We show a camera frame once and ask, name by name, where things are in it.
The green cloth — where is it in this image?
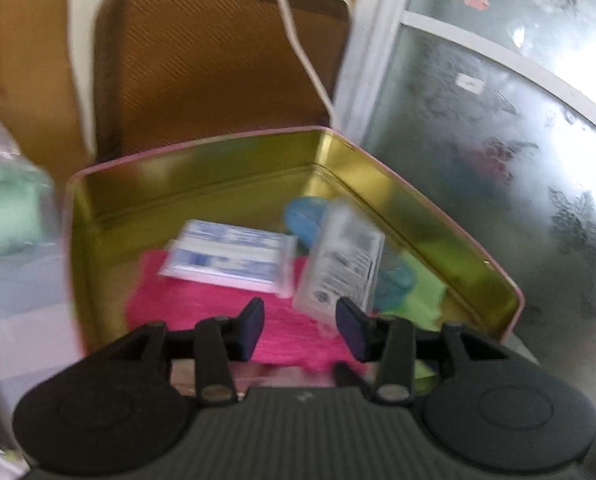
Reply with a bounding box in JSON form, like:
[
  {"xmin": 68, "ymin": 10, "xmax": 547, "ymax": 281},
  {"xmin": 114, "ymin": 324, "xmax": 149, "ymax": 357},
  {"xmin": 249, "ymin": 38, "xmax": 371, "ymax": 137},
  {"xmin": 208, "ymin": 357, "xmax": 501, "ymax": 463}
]
[{"xmin": 377, "ymin": 253, "xmax": 449, "ymax": 380}]

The blue plastic case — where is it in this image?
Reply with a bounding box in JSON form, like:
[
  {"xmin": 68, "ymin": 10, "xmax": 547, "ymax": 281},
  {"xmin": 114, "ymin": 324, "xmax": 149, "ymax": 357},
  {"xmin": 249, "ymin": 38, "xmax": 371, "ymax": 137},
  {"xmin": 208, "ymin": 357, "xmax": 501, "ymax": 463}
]
[{"xmin": 284, "ymin": 196, "xmax": 417, "ymax": 312}]

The mint green roll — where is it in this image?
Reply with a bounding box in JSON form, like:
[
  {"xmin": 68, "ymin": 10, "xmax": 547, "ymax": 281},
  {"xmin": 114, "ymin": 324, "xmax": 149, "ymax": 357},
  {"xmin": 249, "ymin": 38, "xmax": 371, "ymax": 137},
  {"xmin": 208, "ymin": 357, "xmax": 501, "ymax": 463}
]
[{"xmin": 0, "ymin": 164, "xmax": 58, "ymax": 257}]

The brown chair backrest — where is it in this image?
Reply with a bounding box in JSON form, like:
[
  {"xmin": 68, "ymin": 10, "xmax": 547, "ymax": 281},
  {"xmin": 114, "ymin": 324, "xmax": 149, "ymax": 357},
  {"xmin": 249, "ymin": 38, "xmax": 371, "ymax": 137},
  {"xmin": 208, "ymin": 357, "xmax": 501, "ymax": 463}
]
[{"xmin": 92, "ymin": 0, "xmax": 329, "ymax": 162}]

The silver sachet packet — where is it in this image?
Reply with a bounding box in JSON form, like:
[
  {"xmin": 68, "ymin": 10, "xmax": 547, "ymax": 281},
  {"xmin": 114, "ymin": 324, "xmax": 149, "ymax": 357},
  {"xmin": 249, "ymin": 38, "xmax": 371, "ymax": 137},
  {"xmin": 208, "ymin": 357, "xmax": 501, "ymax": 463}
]
[{"xmin": 292, "ymin": 198, "xmax": 385, "ymax": 327}]

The pink tin box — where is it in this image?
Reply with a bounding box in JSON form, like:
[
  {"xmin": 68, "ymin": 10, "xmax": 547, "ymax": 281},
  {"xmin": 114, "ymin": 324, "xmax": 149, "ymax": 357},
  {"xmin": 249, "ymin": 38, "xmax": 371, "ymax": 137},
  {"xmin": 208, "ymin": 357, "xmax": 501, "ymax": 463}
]
[{"xmin": 64, "ymin": 127, "xmax": 525, "ymax": 352}]

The pink knitted cloth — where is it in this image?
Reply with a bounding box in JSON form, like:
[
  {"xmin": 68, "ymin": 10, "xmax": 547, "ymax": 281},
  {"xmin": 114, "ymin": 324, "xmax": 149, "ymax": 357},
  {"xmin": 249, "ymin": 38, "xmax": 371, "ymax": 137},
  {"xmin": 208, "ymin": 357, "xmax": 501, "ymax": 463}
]
[{"xmin": 124, "ymin": 250, "xmax": 366, "ymax": 374}]

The wooden headboard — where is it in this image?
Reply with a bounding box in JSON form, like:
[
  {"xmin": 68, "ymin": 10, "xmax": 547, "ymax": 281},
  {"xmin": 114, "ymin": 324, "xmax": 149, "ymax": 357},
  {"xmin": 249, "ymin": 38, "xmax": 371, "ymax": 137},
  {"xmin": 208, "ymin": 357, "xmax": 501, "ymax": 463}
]
[{"xmin": 0, "ymin": 0, "xmax": 89, "ymax": 181}]

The white cable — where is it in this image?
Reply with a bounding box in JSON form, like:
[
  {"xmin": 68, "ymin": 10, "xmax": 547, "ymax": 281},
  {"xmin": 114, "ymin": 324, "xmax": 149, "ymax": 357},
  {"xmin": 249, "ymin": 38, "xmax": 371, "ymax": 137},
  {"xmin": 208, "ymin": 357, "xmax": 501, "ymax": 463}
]
[{"xmin": 263, "ymin": 0, "xmax": 340, "ymax": 128}]

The white blue tissue packet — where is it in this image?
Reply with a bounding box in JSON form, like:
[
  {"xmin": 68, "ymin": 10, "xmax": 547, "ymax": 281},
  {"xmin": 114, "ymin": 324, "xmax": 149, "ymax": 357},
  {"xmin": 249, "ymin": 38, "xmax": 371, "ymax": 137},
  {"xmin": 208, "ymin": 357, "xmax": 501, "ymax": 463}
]
[{"xmin": 160, "ymin": 220, "xmax": 297, "ymax": 298}]

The striped bed sheet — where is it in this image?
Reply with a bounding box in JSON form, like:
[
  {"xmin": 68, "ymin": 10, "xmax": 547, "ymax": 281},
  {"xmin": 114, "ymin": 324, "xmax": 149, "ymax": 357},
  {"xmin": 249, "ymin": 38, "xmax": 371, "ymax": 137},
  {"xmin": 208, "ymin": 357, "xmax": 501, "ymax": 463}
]
[{"xmin": 0, "ymin": 244, "xmax": 84, "ymax": 479}]

